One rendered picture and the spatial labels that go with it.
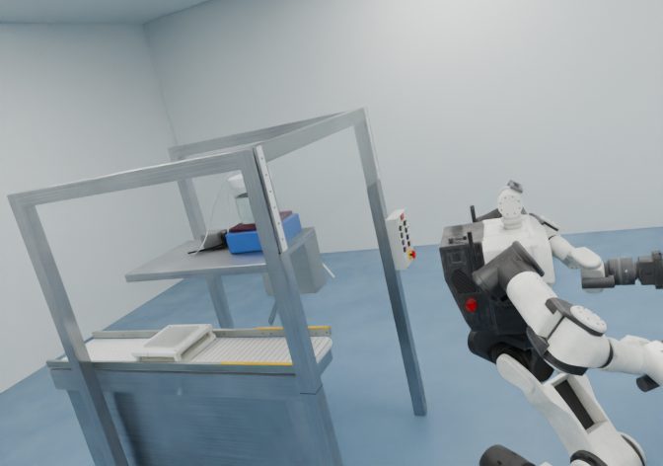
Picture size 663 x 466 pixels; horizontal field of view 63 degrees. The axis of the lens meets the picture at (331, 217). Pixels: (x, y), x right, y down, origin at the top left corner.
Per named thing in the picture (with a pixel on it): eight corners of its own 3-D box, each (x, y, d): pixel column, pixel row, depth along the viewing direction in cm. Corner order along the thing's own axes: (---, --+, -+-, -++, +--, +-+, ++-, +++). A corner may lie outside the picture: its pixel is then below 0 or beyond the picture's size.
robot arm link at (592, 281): (620, 277, 180) (582, 279, 185) (617, 252, 175) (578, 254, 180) (623, 300, 171) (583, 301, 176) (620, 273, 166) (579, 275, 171)
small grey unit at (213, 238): (235, 241, 212) (231, 227, 211) (225, 248, 206) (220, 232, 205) (213, 243, 217) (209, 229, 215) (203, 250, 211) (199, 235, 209)
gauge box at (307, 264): (328, 281, 212) (316, 234, 207) (316, 293, 203) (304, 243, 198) (279, 284, 221) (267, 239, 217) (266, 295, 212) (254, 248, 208)
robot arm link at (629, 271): (658, 245, 171) (616, 247, 177) (662, 256, 163) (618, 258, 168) (661, 281, 174) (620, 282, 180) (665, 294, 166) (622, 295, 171)
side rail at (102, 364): (302, 370, 191) (300, 362, 190) (300, 373, 190) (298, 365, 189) (50, 365, 248) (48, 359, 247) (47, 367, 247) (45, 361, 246)
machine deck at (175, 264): (316, 236, 208) (314, 226, 207) (268, 274, 175) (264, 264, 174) (189, 249, 234) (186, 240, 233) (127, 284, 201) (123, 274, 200)
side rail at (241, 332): (331, 333, 215) (330, 326, 214) (330, 336, 213) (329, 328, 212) (96, 337, 272) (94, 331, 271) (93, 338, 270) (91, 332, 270)
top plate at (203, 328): (213, 327, 236) (211, 323, 235) (177, 356, 214) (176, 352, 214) (170, 328, 246) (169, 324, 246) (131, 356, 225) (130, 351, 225)
